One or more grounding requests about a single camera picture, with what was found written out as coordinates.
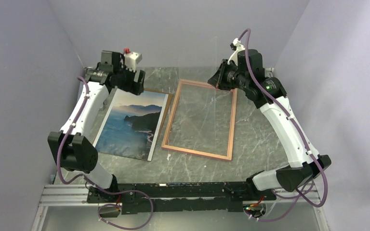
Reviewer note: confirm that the landscape photo print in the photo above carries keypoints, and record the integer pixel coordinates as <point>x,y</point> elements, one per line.
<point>132,124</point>

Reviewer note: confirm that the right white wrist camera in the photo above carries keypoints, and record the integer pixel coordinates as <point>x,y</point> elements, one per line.
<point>236,47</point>

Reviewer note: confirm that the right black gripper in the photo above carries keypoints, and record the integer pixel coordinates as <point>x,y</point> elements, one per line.
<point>221,72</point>

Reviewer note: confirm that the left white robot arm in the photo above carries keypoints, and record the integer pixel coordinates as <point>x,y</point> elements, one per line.
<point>75,156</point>

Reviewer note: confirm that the clear acrylic sheet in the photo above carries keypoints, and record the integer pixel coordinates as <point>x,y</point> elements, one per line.
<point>215,45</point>

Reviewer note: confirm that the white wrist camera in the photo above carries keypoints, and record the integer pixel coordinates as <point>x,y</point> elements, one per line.
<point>131,59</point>
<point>236,47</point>

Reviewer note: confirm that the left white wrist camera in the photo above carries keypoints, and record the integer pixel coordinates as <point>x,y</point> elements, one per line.
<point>131,59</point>

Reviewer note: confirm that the wooden picture frame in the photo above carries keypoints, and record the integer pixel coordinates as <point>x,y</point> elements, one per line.
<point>229,154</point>

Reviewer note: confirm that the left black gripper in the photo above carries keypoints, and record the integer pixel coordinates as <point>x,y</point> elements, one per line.
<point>135,87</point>

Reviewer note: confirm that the aluminium rail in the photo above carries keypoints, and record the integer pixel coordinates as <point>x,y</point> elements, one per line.
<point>68,195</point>

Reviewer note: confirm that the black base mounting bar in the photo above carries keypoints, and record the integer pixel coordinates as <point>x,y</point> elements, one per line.
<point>185,205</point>

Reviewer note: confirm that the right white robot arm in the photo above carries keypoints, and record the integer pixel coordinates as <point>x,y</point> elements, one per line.
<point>246,72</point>

